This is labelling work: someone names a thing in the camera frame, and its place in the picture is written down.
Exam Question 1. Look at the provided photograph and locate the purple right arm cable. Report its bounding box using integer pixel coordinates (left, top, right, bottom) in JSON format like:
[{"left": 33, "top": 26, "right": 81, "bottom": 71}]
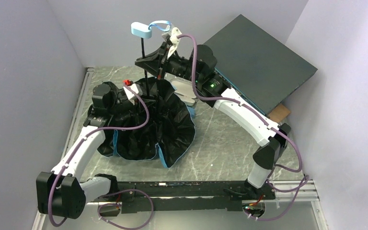
[{"left": 177, "top": 34, "right": 311, "bottom": 222}]

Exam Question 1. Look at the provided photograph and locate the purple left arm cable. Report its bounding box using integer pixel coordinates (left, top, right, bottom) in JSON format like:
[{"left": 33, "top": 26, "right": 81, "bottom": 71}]
[{"left": 47, "top": 85, "right": 155, "bottom": 230}]

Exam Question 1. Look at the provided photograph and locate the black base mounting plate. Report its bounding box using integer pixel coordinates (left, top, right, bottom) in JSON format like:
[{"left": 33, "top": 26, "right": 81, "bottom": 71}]
[{"left": 95, "top": 181, "right": 276, "bottom": 214}]

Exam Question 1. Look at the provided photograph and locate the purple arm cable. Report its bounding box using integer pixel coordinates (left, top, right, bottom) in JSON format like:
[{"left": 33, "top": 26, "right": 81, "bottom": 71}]
[
  {"left": 47, "top": 85, "right": 155, "bottom": 230},
  {"left": 177, "top": 34, "right": 311, "bottom": 222}
]

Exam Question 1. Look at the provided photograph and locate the light blue folding umbrella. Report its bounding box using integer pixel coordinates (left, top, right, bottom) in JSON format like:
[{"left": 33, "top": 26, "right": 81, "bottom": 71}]
[{"left": 89, "top": 20, "right": 196, "bottom": 168}]

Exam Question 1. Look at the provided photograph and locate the brown wooden board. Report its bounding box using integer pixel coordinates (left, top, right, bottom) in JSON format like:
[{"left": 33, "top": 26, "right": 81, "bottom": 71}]
[{"left": 268, "top": 103, "right": 291, "bottom": 123}]

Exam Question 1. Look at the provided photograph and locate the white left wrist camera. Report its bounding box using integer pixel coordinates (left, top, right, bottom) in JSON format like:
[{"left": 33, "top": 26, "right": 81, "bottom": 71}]
[{"left": 123, "top": 80, "right": 143, "bottom": 105}]

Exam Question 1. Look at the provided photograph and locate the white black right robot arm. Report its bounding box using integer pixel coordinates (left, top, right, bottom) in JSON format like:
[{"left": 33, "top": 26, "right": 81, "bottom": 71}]
[{"left": 135, "top": 42, "right": 290, "bottom": 193}]

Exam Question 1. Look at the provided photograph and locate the dark grey network switch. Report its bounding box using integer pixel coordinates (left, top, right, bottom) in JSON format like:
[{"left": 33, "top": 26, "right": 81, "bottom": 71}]
[{"left": 204, "top": 14, "right": 318, "bottom": 115}]

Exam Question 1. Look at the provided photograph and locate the aluminium front rail frame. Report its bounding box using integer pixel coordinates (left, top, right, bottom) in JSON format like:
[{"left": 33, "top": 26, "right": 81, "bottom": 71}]
[{"left": 31, "top": 179, "right": 329, "bottom": 230}]

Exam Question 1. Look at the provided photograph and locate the mint green umbrella case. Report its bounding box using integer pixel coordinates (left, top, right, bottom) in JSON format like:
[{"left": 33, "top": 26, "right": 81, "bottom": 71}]
[{"left": 170, "top": 79, "right": 197, "bottom": 106}]

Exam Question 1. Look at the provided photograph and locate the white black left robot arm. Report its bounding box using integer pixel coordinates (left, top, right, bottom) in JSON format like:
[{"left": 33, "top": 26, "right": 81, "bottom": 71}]
[{"left": 36, "top": 81, "right": 150, "bottom": 227}]

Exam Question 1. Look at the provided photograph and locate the aluminium left side rail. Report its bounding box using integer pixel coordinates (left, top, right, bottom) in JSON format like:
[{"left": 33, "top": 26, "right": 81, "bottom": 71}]
[{"left": 55, "top": 67, "right": 95, "bottom": 169}]

